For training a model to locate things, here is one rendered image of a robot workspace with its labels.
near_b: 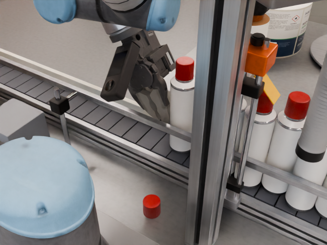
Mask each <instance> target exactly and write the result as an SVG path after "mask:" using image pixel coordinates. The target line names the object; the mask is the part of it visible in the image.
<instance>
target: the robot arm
mask: <svg viewBox="0 0 327 245"><path fill-rule="evenodd" d="M33 3H34V6H35V8H36V10H37V11H38V13H39V14H40V15H41V16H42V17H43V18H44V19H45V20H46V21H48V22H50V23H53V24H62V23H65V22H70V21H72V20H73V19H74V18H80V19H86V20H92V21H98V22H101V24H102V26H103V28H104V29H105V31H106V33H107V34H108V35H110V36H109V37H110V39H111V41H112V43H115V42H118V41H121V42H122V46H119V47H117V49H116V51H115V54H114V57H113V60H112V63H111V66H110V68H109V71H108V74H107V77H106V80H105V82H104V85H103V88H102V91H101V94H100V97H101V98H102V99H104V100H105V101H107V102H113V101H118V100H123V99H124V98H125V95H126V92H127V89H128V90H129V92H130V94H131V96H132V98H133V99H134V100H135V101H136V102H137V103H138V105H139V106H140V107H141V108H142V109H143V110H145V111H146V112H147V113H148V114H149V115H150V116H151V117H153V118H155V119H158V120H160V121H162V122H165V123H167V124H170V90H168V89H167V84H166V81H165V80H164V79H163V78H165V77H166V76H167V75H168V74H169V72H172V71H173V70H174V69H175V68H176V62H175V60H174V58H173V56H172V54H171V51H170V49H169V47H168V45H167V44H164V45H160V43H159V41H158V39H157V37H156V34H155V32H154V31H161V32H166V31H169V30H170V29H171V28H172V27H173V26H174V24H175V23H176V20H177V18H178V14H179V10H180V4H181V0H33ZM167 52H168V53H169V55H170V57H171V59H172V61H173V64H171V63H170V61H169V59H168V57H167V55H166V53H167ZM94 199H95V191H94V184H93V181H92V178H91V175H90V173H89V170H88V167H87V164H86V162H85V160H84V159H83V157H82V156H81V154H80V153H79V152H78V151H77V150H76V149H75V148H73V147H72V146H71V145H69V144H67V143H66V142H64V141H61V140H58V139H55V138H51V137H45V136H33V137H32V139H31V140H26V139H25V137H23V138H18V139H14V140H11V141H8V142H6V143H5V142H2V141H0V245H109V243H108V242H107V241H106V240H105V238H104V237H103V236H102V235H101V234H100V228H99V223H98V217H97V212H96V206H95V200H94Z"/></svg>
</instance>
